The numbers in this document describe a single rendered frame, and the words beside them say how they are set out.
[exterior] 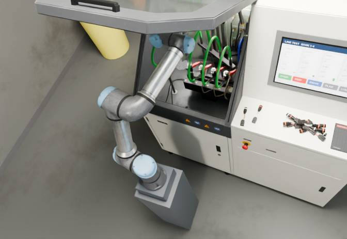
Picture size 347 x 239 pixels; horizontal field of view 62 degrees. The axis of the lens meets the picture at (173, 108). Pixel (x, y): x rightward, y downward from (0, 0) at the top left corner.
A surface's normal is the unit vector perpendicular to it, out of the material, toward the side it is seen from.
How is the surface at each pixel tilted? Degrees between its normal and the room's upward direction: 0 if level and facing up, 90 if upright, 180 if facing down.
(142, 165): 8
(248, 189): 0
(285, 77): 76
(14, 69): 90
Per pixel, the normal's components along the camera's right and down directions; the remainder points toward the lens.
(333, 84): -0.45, 0.67
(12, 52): 0.92, 0.19
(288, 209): -0.20, -0.51
